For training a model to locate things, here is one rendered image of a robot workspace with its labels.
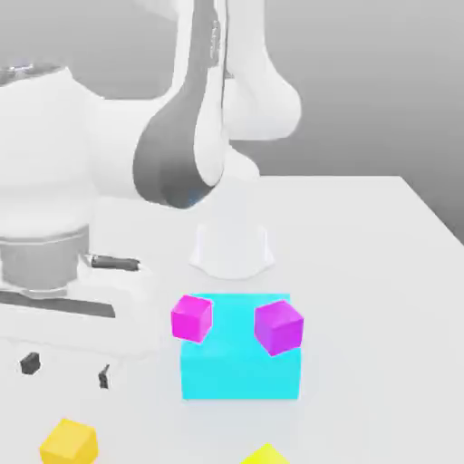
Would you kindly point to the large cyan box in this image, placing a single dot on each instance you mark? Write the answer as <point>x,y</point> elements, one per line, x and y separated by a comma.
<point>239,369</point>

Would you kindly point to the small purple cube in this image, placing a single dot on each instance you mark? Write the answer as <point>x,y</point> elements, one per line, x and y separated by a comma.
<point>279,328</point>

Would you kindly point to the small magenta cube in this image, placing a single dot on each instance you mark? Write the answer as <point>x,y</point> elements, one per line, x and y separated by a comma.
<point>190,320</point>

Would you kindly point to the small lemon yellow cube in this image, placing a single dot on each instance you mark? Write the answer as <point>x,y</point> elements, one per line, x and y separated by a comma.
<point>265,456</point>

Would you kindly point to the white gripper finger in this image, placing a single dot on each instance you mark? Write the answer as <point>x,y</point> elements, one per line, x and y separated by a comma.
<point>104,377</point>
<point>30,363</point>

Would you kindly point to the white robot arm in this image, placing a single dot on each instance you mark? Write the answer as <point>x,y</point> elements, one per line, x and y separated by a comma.
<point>47,152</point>

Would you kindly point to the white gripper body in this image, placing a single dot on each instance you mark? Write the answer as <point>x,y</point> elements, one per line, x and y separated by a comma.
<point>72,330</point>

